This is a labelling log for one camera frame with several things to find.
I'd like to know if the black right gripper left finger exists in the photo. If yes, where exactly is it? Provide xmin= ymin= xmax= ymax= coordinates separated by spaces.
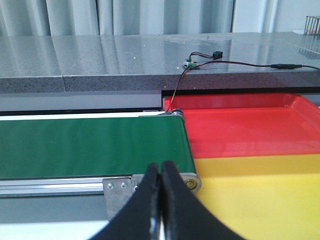
xmin=91 ymin=163 xmax=160 ymax=240

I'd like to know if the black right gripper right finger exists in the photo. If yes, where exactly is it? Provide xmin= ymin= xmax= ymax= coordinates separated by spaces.
xmin=161 ymin=160 xmax=243 ymax=240

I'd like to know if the green conveyor belt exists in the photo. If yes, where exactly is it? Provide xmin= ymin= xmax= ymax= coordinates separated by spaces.
xmin=0 ymin=115 xmax=196 ymax=179

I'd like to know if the yellow plastic tray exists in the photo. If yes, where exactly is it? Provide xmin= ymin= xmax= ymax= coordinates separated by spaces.
xmin=195 ymin=154 xmax=320 ymax=240

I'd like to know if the red plastic tray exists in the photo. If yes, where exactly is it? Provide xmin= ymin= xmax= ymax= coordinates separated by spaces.
xmin=164 ymin=93 xmax=320 ymax=158

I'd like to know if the small green circuit board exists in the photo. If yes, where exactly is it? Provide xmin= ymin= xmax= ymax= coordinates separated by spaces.
xmin=181 ymin=57 xmax=200 ymax=70

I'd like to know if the grey stone counter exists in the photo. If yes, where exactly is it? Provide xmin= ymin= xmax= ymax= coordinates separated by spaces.
xmin=0 ymin=32 xmax=320 ymax=94

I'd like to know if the grey curtain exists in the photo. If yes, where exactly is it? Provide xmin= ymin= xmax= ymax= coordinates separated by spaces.
xmin=0 ymin=0 xmax=279 ymax=37

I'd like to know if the aluminium conveyor frame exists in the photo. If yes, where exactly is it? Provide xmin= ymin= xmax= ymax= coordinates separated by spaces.
xmin=0 ymin=109 xmax=201 ymax=219

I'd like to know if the red black wire cable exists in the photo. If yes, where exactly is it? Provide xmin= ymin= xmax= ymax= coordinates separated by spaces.
xmin=166 ymin=51 xmax=320 ymax=114

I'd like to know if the wire rack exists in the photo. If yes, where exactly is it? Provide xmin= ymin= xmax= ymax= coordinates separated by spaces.
xmin=298 ymin=15 xmax=320 ymax=60

